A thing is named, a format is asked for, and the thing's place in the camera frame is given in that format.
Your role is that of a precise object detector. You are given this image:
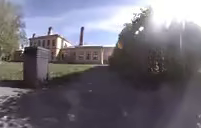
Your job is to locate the low cream building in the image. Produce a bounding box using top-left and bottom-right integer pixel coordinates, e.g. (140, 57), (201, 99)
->
(59, 44), (116, 65)

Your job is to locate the pale green tree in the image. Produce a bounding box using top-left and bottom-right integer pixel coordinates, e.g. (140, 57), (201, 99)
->
(0, 0), (28, 63)

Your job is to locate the dark asphalt path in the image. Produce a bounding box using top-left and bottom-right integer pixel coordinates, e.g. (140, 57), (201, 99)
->
(0, 64), (201, 128)

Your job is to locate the green lawn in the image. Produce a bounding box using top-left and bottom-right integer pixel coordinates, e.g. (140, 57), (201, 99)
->
(0, 61), (99, 82)

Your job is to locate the large dark bush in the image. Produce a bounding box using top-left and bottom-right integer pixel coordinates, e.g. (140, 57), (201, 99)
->
(108, 6), (201, 84)

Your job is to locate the tall brick chimney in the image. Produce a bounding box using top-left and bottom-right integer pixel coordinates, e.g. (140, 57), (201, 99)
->
(79, 26), (85, 47)

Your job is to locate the cream two-storey building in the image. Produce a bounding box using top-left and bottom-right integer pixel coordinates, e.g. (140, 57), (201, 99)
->
(28, 26), (73, 62)

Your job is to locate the grey cabinet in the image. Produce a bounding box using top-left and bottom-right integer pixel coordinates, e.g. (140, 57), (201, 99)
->
(22, 46), (52, 88)

